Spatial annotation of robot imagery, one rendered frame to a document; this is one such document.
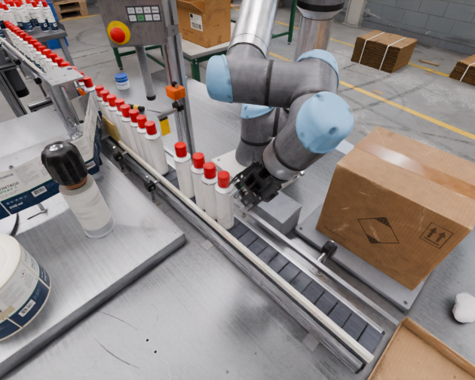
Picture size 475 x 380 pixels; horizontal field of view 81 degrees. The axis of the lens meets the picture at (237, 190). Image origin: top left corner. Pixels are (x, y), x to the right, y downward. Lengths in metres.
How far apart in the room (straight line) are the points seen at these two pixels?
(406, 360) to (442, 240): 0.29
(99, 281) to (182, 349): 0.28
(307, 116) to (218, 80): 0.17
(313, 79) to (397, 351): 0.65
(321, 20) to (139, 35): 0.49
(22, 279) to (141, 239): 0.29
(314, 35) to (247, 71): 0.38
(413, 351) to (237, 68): 0.74
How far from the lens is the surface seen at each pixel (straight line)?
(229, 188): 0.74
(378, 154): 0.81
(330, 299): 0.78
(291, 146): 0.43
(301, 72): 0.49
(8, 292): 0.79
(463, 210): 0.75
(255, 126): 0.96
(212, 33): 2.55
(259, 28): 0.58
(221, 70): 0.49
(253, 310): 0.79
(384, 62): 4.63
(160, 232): 0.88
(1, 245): 0.84
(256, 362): 0.76
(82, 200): 0.82
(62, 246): 0.96
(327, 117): 0.40
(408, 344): 0.86
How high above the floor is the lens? 1.56
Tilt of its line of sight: 45 degrees down
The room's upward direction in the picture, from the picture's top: straight up
